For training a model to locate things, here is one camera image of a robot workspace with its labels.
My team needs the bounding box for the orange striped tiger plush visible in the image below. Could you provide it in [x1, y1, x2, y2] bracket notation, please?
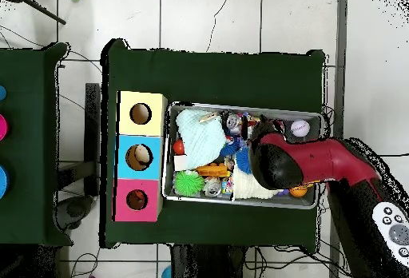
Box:
[127, 189, 148, 203]

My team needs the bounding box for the clear mesh bin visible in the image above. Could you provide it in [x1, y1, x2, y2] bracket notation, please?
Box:
[161, 101, 324, 210]

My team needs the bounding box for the wooden box with three holes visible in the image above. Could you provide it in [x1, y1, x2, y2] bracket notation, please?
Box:
[112, 90, 169, 223]

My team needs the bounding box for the mint knitted cloth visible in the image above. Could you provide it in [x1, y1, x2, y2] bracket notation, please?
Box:
[175, 109, 228, 171]

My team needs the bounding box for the large blue spiky ball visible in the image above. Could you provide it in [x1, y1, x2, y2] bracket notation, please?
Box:
[235, 153, 253, 175]

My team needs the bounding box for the green spiky ball with eyes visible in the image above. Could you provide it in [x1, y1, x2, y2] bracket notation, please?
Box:
[173, 169, 205, 197]

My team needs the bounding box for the cream knitted cloth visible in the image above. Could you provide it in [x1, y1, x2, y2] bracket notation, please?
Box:
[232, 161, 284, 201]

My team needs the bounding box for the dark green table cloth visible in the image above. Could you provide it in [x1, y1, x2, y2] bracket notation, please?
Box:
[0, 42, 73, 248]
[100, 38, 327, 249]

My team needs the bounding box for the white baseball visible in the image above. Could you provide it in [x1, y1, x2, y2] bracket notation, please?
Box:
[290, 119, 311, 137]

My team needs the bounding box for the small orange basketball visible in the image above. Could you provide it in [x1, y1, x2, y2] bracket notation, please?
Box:
[289, 185, 309, 198]

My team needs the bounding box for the black rod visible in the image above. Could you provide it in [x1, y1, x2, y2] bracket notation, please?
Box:
[18, 0, 67, 26]

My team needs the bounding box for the pink round toy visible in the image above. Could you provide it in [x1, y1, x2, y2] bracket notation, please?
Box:
[0, 113, 9, 141]

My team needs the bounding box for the large blue round toy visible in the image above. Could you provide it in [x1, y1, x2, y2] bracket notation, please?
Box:
[0, 164, 10, 199]

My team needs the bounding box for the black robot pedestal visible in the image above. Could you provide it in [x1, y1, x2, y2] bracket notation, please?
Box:
[169, 244, 247, 278]

